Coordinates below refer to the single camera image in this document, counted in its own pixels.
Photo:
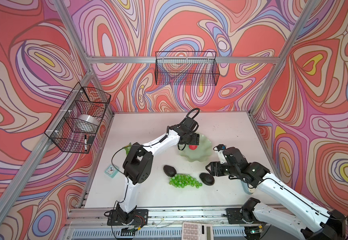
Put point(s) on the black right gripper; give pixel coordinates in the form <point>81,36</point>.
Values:
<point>212,165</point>

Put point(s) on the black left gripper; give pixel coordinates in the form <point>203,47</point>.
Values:
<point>195,140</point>

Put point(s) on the red fake apple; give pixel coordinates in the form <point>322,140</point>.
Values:
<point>193,147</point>

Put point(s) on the dark fake avocado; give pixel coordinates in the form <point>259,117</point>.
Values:
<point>207,179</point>
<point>169,171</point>

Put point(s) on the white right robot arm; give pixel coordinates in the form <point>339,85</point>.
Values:
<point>306,221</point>

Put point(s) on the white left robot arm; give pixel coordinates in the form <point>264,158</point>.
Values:
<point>139,161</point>

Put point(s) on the green wavy fruit bowl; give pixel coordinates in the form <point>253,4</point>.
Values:
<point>201,154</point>

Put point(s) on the green fake grape bunch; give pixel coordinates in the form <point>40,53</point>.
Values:
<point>182,181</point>

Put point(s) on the green snack packet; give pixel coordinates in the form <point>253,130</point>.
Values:
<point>128,148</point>

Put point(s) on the white calculator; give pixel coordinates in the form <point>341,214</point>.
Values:
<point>197,231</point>

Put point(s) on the small teal alarm clock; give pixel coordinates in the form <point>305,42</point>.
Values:
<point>111,171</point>

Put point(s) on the silver tape roll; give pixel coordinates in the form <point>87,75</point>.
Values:
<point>86,124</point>

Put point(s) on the black marker pen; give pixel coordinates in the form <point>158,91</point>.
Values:
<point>85,144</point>

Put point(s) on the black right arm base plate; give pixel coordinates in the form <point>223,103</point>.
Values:
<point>239,216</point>

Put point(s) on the black wire basket back wall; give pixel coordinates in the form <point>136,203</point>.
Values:
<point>186,68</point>

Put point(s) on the black wire basket wall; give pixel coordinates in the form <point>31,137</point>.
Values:
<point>81,100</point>
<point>186,68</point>

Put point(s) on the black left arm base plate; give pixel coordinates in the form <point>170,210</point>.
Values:
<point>136,218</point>

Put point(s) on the black wire basket left wall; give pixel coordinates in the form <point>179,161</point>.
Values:
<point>81,100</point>

